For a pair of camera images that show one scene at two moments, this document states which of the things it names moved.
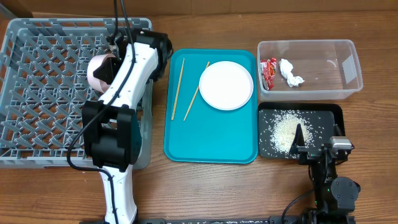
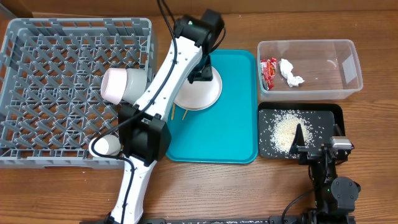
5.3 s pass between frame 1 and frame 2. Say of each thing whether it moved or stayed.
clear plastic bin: stayed
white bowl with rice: moved
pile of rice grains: stayed
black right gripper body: stayed
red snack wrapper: stayed
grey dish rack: stayed
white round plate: moved
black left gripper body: moved
